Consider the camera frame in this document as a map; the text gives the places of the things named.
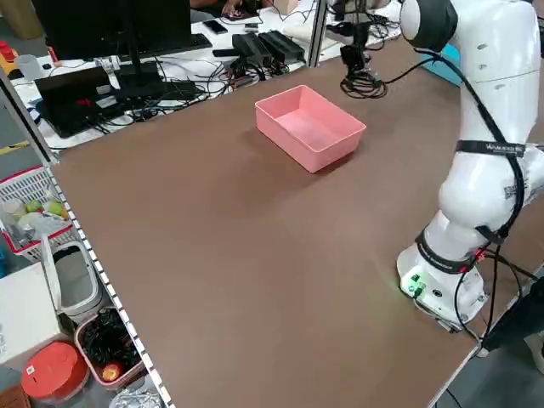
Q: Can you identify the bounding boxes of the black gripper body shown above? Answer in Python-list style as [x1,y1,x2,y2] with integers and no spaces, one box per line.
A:
[346,20,371,48]

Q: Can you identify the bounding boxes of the black power supply unit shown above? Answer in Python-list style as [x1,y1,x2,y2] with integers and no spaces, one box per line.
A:
[232,32,273,65]
[258,30,306,63]

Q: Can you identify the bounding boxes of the crumpled silver foil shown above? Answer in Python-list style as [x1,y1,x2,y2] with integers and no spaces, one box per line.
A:
[110,388,165,408]

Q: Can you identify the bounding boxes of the black keyboard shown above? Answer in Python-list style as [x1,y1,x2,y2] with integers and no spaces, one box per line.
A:
[152,33,213,56]

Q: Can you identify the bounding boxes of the blue plastic box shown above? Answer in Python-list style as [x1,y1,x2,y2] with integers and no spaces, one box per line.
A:
[439,42,463,86]

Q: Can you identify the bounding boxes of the tangled black desk cables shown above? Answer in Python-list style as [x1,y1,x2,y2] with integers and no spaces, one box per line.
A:
[122,54,273,124]

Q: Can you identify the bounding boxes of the red round container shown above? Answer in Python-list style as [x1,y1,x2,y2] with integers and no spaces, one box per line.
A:
[20,342,89,403]

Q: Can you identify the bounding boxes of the white plastic cup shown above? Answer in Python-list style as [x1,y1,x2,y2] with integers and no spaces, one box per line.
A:
[15,54,38,82]

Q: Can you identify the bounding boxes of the white cardboard box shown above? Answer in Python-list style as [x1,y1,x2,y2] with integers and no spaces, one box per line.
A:
[0,262,60,365]

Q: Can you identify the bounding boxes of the white plastic basket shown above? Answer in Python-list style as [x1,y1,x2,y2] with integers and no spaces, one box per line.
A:
[0,166,73,260]

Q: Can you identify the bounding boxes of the white lidded bin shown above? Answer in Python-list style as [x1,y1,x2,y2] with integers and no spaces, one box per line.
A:
[40,216,105,324]

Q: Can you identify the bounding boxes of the pink bin with cables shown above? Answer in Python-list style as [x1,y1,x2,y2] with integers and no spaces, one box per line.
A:
[74,306,148,391]

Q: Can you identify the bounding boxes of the person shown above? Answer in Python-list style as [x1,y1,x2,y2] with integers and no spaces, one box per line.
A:
[484,280,544,373]
[190,0,246,20]

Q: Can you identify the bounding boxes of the aluminium frame post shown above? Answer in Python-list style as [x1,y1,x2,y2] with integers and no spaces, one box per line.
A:
[0,70,60,167]
[309,0,331,68]

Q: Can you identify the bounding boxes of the folded beige cloth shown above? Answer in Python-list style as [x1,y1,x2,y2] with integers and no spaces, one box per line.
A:
[283,16,354,46]

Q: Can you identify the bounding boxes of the black monitor stand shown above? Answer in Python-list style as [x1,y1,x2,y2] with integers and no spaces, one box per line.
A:
[114,0,165,101]

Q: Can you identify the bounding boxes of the aluminium table edge rail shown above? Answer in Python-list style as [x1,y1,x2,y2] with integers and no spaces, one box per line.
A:
[49,165,176,408]

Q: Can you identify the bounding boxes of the black laptop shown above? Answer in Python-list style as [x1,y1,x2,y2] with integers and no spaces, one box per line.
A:
[33,65,127,139]

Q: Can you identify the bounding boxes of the pink plastic box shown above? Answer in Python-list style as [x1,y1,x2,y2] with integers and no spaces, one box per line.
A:
[254,84,367,174]

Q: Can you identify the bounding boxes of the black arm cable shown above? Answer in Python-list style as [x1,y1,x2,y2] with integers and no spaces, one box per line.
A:
[414,46,539,341]

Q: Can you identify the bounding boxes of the black monitor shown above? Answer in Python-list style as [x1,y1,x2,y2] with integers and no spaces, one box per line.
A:
[31,0,192,60]

